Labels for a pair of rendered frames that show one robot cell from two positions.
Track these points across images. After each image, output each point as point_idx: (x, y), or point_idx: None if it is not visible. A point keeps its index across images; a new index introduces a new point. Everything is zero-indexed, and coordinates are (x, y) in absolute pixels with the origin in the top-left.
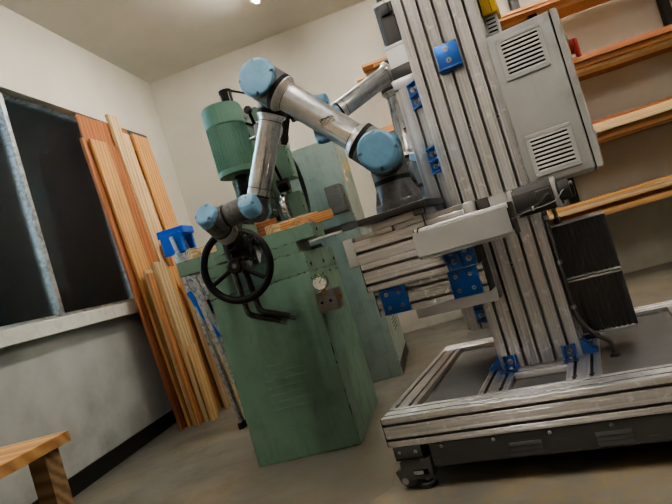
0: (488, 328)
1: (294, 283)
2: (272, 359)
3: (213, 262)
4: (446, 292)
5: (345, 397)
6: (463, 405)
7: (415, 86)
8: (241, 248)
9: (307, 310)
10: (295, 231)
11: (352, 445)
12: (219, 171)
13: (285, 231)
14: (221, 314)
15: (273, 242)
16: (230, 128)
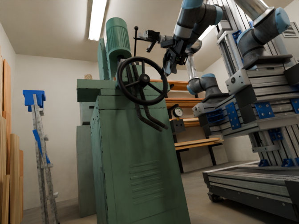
0: (276, 145)
1: (158, 112)
2: (138, 159)
3: (107, 86)
4: (291, 110)
5: (183, 192)
6: None
7: (239, 33)
8: (184, 49)
9: (164, 130)
10: (161, 85)
11: None
12: (113, 47)
13: (155, 83)
14: (105, 121)
15: (148, 86)
16: (125, 31)
